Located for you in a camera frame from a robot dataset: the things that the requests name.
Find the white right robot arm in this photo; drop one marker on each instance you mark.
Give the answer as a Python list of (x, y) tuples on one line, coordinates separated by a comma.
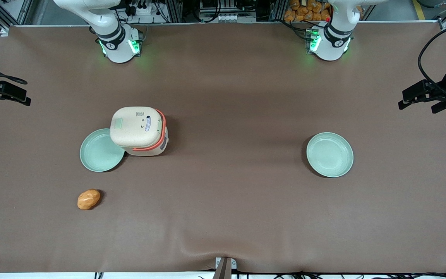
[(116, 40)]

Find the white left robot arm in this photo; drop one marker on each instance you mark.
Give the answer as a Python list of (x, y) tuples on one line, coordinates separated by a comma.
[(333, 38)]

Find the pale green round plate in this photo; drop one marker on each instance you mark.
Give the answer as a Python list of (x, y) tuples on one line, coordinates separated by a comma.
[(99, 155), (329, 155)]

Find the golden brown bread roll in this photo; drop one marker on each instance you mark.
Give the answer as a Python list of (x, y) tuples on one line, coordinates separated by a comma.
[(88, 199)]

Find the bag of orange bread rolls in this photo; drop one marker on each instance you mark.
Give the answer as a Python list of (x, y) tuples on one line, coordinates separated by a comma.
[(308, 11)]

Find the white power strip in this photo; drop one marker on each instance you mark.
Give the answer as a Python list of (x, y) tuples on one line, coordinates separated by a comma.
[(142, 8)]

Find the white terminal block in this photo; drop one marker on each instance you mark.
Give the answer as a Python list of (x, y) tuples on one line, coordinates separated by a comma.
[(227, 18)]

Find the brown table mat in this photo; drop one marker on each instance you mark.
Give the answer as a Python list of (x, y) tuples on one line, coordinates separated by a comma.
[(230, 209)]

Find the grey metal table bracket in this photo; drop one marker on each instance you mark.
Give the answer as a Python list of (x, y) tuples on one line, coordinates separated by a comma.
[(225, 267)]

